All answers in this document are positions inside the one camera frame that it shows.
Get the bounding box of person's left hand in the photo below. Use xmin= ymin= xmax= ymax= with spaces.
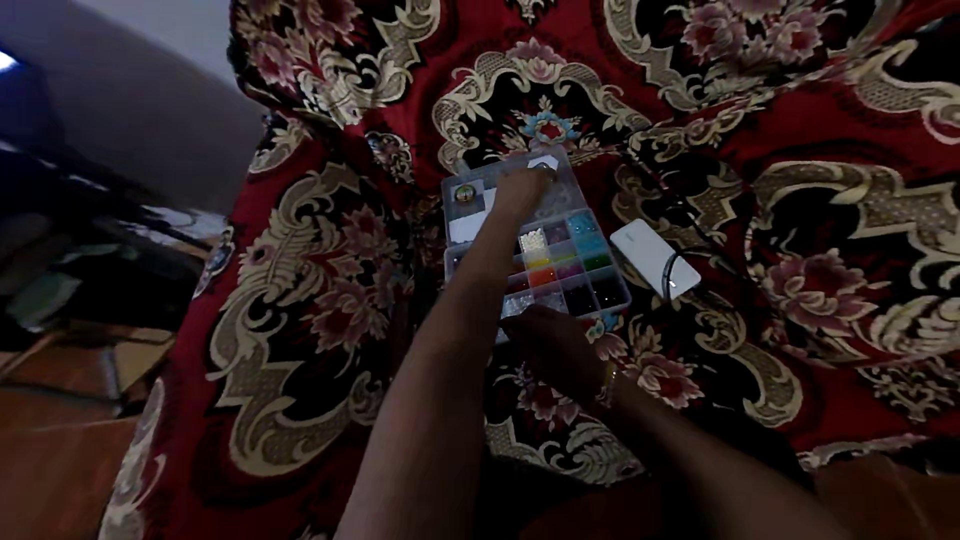
xmin=495 ymin=165 xmax=557 ymax=228

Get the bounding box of person's right hand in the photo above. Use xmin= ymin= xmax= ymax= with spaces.
xmin=500 ymin=303 xmax=618 ymax=411

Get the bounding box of person's right forearm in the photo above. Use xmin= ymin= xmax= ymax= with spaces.
xmin=597 ymin=367 xmax=852 ymax=540

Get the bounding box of person's left forearm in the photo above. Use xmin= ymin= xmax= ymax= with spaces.
xmin=333 ymin=207 xmax=526 ymax=540

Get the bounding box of clear plastic compartment box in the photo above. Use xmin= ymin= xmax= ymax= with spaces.
xmin=441 ymin=146 xmax=633 ymax=346

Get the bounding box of pile of black beads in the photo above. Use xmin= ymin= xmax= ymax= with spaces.
xmin=564 ymin=281 xmax=598 ymax=316
xmin=591 ymin=276 xmax=627 ymax=311

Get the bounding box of pile of light blue beads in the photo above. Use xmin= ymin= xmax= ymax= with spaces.
xmin=567 ymin=211 xmax=606 ymax=258

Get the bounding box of white paper piece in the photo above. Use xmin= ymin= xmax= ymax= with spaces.
xmin=448 ymin=211 xmax=489 ymax=244

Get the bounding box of white power bank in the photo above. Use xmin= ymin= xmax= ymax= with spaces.
xmin=609 ymin=218 xmax=702 ymax=302

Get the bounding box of red floral patterned cover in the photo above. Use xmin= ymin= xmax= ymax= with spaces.
xmin=98 ymin=0 xmax=960 ymax=540

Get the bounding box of wooden stool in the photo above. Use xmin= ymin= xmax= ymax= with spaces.
xmin=0 ymin=324 xmax=177 ymax=418

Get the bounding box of black cable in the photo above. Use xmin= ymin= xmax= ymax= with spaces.
xmin=661 ymin=247 xmax=702 ymax=304

